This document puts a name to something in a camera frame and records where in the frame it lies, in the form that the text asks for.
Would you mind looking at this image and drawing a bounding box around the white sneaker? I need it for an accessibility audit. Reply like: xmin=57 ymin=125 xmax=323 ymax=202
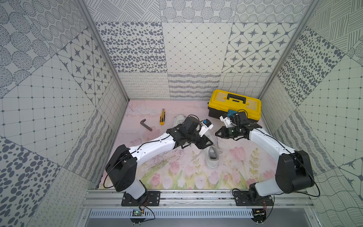
xmin=173 ymin=114 xmax=186 ymax=128
xmin=199 ymin=131 xmax=222 ymax=169

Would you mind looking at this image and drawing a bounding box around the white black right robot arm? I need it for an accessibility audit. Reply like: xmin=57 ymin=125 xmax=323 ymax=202
xmin=215 ymin=112 xmax=316 ymax=204

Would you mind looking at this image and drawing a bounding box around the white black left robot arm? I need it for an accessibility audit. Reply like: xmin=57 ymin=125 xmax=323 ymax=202
xmin=105 ymin=114 xmax=213 ymax=206

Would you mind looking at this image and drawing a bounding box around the yellow black utility knife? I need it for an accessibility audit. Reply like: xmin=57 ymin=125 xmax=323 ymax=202
xmin=159 ymin=108 xmax=165 ymax=125

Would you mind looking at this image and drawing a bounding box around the yellow black plastic toolbox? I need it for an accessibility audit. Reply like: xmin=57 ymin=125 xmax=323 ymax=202
xmin=208 ymin=89 xmax=262 ymax=122

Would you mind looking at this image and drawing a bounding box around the pink floral table mat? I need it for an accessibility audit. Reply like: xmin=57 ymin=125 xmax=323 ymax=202
xmin=115 ymin=100 xmax=277 ymax=190

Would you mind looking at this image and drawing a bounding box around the dark metal hex key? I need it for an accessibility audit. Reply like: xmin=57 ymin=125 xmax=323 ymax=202
xmin=140 ymin=119 xmax=153 ymax=131

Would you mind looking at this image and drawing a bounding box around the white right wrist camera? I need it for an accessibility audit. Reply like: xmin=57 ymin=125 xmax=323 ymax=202
xmin=219 ymin=116 xmax=234 ymax=128

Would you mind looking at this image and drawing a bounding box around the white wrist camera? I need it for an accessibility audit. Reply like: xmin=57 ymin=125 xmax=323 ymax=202
xmin=199 ymin=119 xmax=213 ymax=137
xmin=219 ymin=116 xmax=234 ymax=128

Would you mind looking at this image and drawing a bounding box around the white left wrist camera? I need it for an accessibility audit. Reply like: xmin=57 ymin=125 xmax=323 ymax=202
xmin=199 ymin=119 xmax=213 ymax=137

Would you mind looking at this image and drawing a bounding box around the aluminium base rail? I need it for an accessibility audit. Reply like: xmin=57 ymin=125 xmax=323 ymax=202
xmin=78 ymin=190 xmax=318 ymax=223

